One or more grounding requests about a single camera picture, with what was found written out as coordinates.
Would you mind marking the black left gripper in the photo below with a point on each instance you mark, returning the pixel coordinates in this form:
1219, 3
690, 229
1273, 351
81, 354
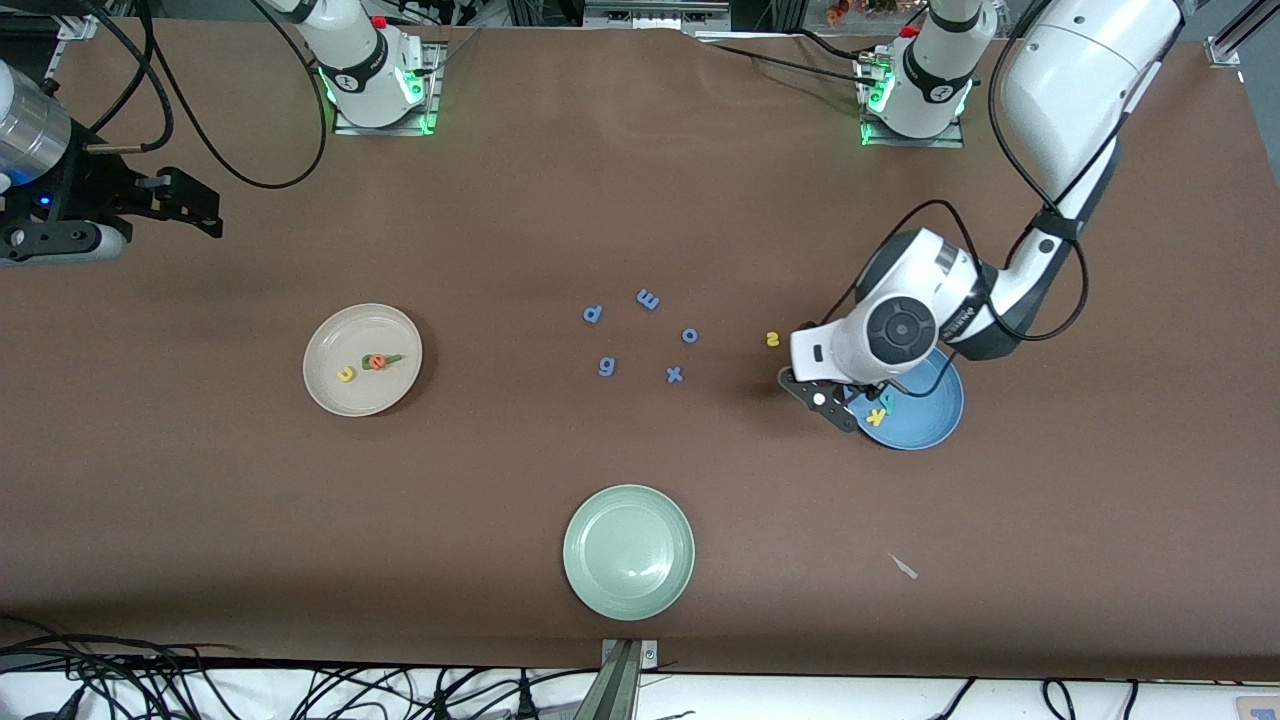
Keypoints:
884, 391

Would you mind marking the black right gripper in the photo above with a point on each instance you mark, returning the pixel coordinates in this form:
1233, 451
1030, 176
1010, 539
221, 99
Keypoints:
103, 187

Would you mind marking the metal arm base mounting plate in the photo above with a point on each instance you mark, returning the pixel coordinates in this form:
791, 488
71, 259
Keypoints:
915, 142
430, 100

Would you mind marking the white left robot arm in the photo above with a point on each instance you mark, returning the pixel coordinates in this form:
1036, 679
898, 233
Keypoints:
1080, 80

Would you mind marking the blue plate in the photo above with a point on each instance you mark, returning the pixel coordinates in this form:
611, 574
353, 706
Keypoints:
930, 410

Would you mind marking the small white paper scrap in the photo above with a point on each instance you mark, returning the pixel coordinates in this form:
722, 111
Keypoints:
903, 566

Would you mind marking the beige brown plate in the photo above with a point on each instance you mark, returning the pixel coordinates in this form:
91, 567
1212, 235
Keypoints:
350, 330

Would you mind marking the blue foam letter m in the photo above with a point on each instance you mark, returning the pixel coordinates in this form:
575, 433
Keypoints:
648, 299

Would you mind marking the pale green plate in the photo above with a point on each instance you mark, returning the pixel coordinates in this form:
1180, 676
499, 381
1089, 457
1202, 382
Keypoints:
628, 552

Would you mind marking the brown table cover sheet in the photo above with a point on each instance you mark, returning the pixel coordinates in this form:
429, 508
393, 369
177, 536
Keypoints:
640, 200

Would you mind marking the orange background object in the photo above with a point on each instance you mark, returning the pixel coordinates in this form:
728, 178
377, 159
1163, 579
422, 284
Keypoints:
838, 10

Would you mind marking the tan box with blue print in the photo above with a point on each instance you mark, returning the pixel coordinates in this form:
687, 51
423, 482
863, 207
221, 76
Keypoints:
1260, 708

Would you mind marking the grey metal camera mount bracket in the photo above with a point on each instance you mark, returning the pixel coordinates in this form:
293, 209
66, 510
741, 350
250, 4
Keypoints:
625, 680

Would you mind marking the aluminium frame rail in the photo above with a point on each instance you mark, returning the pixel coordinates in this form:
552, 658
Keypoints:
650, 15

